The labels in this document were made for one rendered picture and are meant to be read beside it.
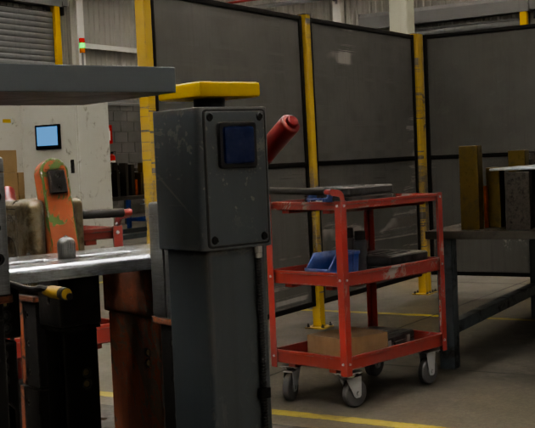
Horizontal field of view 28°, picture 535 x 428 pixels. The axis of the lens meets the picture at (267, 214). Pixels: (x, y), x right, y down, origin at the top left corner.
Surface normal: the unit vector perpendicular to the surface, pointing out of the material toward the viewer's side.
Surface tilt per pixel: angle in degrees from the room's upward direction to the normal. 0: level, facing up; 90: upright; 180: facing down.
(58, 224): 78
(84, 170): 90
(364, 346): 90
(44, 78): 90
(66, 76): 90
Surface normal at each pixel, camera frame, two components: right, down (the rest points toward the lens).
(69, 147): -0.52, 0.07
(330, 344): -0.78, 0.07
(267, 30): 0.85, -0.04
